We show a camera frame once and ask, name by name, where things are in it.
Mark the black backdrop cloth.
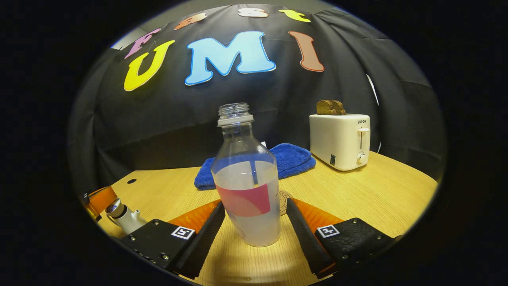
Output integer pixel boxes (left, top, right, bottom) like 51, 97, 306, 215
67, 4, 447, 191

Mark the round brown coaster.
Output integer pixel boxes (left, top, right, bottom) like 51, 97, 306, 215
279, 190, 294, 217

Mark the white toaster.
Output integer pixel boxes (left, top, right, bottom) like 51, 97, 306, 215
309, 114, 371, 172

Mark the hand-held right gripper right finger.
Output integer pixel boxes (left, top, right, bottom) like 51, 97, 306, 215
286, 197, 401, 278

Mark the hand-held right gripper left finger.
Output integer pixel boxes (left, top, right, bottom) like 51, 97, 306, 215
119, 200, 226, 280

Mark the blue folded towel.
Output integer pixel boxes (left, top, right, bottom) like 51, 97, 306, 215
194, 142, 317, 190

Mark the white spouted teacup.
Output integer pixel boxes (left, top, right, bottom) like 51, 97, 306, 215
107, 205, 147, 235

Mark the clear pink-label water bottle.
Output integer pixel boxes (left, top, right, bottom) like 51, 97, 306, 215
210, 102, 281, 247

